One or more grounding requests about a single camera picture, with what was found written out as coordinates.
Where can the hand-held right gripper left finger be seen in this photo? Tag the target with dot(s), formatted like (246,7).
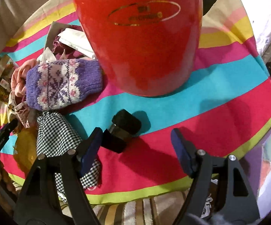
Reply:
(92,150)

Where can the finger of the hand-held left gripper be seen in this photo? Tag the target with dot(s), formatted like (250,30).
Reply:
(9,126)

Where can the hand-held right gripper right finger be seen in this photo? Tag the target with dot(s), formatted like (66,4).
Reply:
(182,152)

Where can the yellow soft cloth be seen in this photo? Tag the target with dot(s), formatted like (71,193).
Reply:
(26,150)

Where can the black white checkered cloth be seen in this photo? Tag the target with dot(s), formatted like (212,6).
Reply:
(53,136)

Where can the pink cloth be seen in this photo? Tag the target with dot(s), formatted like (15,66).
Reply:
(20,79)

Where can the purple knitted mitten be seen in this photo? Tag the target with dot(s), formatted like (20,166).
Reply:
(62,84)

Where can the clear plastic storage box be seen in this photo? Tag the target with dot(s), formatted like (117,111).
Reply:
(252,164)

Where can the person's left hand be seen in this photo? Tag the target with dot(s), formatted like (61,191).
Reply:
(2,180)

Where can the brown white lace cloth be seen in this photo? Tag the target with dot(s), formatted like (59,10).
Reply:
(22,112)

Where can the striped colourful tablecloth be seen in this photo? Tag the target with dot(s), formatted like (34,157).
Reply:
(196,126)

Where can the small black dumbbell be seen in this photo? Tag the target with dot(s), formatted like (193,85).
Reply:
(126,121)

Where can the cream fringed cloth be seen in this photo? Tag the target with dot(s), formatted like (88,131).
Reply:
(207,206)

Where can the striped beige rug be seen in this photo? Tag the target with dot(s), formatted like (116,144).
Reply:
(126,211)

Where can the crumpled white tissue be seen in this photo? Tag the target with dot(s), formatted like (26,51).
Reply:
(48,55)

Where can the maroon cloth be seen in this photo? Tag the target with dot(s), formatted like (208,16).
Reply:
(60,48)

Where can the red thermos flask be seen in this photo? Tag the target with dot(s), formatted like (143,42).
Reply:
(137,51)

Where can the white tissue pack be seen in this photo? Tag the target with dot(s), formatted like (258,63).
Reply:
(76,39)

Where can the white lace curtain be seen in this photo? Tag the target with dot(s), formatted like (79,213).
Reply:
(269,21)

